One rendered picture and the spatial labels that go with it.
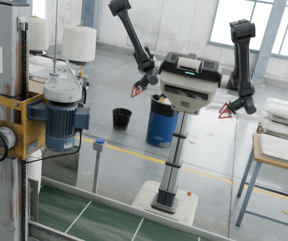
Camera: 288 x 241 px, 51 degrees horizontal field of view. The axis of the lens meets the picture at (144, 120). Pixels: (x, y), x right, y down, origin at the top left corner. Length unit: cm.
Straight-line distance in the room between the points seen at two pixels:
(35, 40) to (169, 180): 148
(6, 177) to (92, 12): 897
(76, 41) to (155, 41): 849
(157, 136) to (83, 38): 277
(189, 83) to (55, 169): 131
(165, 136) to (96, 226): 216
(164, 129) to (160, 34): 617
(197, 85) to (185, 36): 778
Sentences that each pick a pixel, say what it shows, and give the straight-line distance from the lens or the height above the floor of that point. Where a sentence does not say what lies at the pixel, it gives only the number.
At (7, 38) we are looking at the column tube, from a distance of 149.
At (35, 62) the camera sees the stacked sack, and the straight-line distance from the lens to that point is 538.
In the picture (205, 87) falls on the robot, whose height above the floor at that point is 140.
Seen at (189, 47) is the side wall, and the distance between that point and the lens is 975.
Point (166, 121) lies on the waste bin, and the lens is 400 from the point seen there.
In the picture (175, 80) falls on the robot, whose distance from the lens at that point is 201.
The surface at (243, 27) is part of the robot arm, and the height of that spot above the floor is 181.
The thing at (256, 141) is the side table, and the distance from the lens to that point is 314.
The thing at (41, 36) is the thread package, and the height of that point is 161.
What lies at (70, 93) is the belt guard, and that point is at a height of 141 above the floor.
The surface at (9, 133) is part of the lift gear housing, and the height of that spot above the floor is 117.
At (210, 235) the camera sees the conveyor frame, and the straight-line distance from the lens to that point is 232.
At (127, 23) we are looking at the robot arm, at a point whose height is 172.
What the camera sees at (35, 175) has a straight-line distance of 227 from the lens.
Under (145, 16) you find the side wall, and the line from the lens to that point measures 1002.
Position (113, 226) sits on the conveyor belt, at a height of 38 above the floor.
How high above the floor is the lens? 188
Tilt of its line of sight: 22 degrees down
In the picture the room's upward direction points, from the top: 9 degrees clockwise
